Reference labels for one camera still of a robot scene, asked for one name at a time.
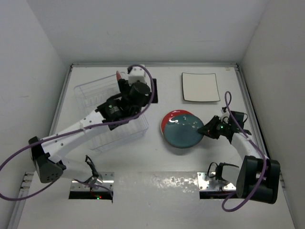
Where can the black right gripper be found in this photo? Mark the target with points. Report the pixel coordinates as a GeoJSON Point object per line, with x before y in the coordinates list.
{"type": "Point", "coordinates": [208, 129]}

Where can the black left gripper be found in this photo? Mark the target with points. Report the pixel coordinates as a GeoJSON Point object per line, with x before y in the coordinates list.
{"type": "Point", "coordinates": [123, 84]}

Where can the dark blue round plate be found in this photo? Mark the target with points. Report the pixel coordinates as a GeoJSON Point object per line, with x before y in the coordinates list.
{"type": "Point", "coordinates": [181, 131]}

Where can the white square plate black rim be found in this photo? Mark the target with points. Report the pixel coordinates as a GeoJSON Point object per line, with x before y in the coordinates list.
{"type": "Point", "coordinates": [200, 102]}

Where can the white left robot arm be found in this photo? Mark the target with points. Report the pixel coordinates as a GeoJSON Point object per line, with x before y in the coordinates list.
{"type": "Point", "coordinates": [49, 154]}

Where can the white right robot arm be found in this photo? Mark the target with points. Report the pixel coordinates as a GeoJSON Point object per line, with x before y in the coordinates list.
{"type": "Point", "coordinates": [257, 178]}

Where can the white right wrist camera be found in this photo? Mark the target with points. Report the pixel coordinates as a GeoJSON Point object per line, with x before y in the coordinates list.
{"type": "Point", "coordinates": [225, 117]}

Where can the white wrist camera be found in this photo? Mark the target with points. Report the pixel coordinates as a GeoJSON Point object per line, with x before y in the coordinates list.
{"type": "Point", "coordinates": [225, 117]}
{"type": "Point", "coordinates": [136, 74]}

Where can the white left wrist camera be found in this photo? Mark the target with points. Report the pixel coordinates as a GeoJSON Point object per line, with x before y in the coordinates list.
{"type": "Point", "coordinates": [136, 74]}

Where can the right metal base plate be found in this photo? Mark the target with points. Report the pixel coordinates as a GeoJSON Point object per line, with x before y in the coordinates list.
{"type": "Point", "coordinates": [206, 183]}

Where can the metal base plate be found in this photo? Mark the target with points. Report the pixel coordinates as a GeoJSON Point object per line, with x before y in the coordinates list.
{"type": "Point", "coordinates": [104, 182]}
{"type": "Point", "coordinates": [206, 183]}

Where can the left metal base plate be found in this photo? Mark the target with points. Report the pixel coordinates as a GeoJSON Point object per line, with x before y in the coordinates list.
{"type": "Point", "coordinates": [104, 182]}

